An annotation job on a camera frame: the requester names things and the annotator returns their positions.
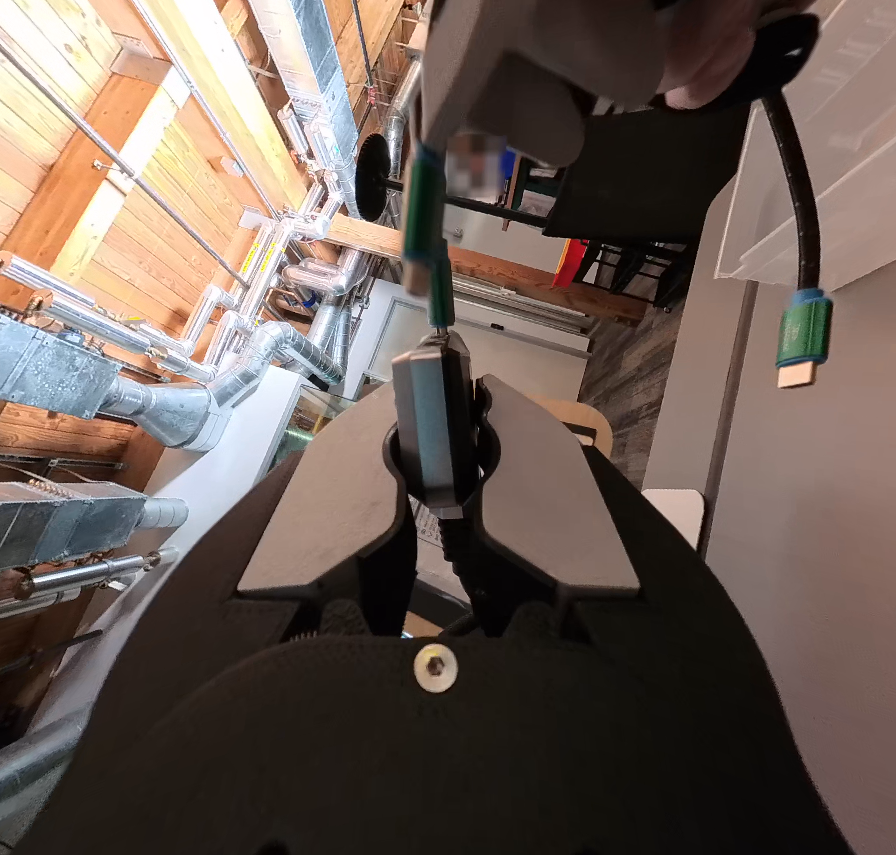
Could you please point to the cluster of silver round pipes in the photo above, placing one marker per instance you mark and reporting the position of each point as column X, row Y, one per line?
column 308, row 274

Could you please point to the red storage bin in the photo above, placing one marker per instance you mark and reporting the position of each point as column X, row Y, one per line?
column 570, row 263

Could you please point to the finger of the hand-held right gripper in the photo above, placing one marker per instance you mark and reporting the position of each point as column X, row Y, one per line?
column 532, row 120
column 476, row 15

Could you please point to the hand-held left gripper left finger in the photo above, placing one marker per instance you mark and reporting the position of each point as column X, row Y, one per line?
column 329, row 512

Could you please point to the thin metal conduit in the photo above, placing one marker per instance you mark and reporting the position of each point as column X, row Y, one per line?
column 140, row 183

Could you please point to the black round disc on pole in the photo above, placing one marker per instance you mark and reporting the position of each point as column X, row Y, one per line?
column 371, row 176

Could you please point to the silver rectangular duct with funnel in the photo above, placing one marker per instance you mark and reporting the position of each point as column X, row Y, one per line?
column 56, row 372

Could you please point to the shiny silver pipe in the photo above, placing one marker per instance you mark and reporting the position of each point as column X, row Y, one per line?
column 84, row 575

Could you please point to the wooden support post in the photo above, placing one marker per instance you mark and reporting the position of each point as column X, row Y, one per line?
column 532, row 281

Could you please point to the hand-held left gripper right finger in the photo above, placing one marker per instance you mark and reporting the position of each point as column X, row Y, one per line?
column 553, row 512

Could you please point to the silver rectangular air duct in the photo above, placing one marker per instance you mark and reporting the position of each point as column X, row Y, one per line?
column 70, row 519

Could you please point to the silver hdmi switch box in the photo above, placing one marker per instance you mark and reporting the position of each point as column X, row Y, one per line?
column 430, row 435

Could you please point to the blue storage bin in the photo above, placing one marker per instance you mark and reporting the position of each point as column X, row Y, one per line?
column 509, row 165

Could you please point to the large silver duct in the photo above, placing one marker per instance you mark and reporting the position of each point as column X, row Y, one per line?
column 35, row 764

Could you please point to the long silver ceiling duct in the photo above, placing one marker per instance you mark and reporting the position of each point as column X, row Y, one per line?
column 308, row 43

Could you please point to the person's right hand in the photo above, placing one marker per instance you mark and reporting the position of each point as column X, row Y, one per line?
column 707, row 29

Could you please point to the silver spiral round duct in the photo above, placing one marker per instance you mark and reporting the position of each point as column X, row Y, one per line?
column 399, row 134

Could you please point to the clear plastic storage bin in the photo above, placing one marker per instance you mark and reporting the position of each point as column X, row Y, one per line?
column 840, row 169

